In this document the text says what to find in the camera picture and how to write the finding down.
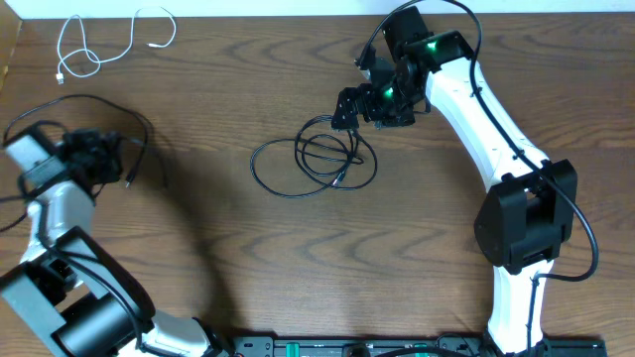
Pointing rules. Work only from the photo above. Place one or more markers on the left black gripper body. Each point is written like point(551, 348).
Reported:
point(88, 157)

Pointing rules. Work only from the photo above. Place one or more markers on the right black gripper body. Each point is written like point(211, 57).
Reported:
point(392, 104)

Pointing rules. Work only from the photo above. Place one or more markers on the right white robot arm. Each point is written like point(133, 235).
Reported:
point(526, 215)

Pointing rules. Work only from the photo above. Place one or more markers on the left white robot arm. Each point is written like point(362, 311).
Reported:
point(73, 295)

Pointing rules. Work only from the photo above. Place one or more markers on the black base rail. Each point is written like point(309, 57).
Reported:
point(450, 344)

